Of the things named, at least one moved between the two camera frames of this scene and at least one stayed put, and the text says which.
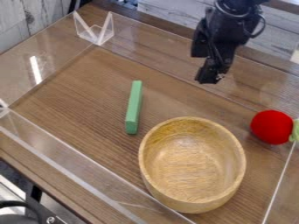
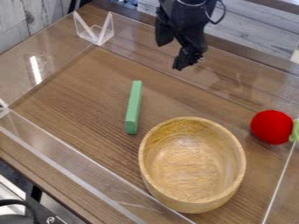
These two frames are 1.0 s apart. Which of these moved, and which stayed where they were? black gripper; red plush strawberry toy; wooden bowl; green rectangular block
Moved: black gripper
Stayed: red plush strawberry toy; wooden bowl; green rectangular block
